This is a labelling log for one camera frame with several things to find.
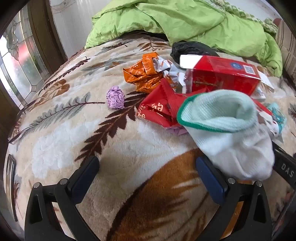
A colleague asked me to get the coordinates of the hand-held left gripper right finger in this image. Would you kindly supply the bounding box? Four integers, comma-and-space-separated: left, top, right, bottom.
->
195, 156, 272, 241

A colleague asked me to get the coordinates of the teal packet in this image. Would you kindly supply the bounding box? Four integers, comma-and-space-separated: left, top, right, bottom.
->
267, 103, 287, 135

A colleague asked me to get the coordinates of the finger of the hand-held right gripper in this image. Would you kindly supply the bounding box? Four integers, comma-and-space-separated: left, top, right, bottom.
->
272, 140, 296, 163

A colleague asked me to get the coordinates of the orange foil wrapper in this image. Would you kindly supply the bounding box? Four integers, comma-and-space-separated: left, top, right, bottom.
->
124, 66, 162, 94
142, 52, 163, 76

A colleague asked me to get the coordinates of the purple paper ball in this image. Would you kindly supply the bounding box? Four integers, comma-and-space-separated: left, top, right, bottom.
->
106, 86, 125, 110

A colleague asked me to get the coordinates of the red snack wrapper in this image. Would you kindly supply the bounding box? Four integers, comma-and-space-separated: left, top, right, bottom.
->
136, 78, 201, 129

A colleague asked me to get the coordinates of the leaf patterned blanket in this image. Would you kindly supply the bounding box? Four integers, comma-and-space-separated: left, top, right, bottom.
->
7, 35, 296, 241

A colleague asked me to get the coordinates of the brown wooden window frame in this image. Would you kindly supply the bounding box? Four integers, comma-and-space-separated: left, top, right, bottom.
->
28, 0, 67, 67

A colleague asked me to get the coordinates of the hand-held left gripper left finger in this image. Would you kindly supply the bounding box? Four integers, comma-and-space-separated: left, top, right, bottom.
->
24, 156, 100, 241

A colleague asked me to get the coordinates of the stained glass window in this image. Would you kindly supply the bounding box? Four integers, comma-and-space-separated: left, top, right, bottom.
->
0, 9, 47, 107

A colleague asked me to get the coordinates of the crumpled silver wrapper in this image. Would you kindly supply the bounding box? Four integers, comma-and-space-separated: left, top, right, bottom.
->
159, 58, 186, 93

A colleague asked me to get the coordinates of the white sock with green trim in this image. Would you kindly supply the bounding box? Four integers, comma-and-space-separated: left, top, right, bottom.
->
177, 89, 275, 181

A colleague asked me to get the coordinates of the pink paper piece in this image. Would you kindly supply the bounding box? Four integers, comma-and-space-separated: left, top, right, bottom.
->
166, 125, 189, 136

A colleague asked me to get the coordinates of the green quilt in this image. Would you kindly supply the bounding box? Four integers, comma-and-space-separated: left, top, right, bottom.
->
84, 0, 284, 78

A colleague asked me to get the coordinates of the black plastic bag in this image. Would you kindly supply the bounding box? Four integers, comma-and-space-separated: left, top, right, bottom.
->
171, 41, 220, 65

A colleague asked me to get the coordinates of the striped beige cushion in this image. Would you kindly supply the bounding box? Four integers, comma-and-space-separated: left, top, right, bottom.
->
274, 19, 296, 77

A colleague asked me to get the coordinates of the red carton box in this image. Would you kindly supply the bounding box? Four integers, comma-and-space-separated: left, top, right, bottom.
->
179, 55, 274, 96

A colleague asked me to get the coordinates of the white red printed packet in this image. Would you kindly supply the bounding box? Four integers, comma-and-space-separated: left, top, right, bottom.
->
252, 98, 281, 139

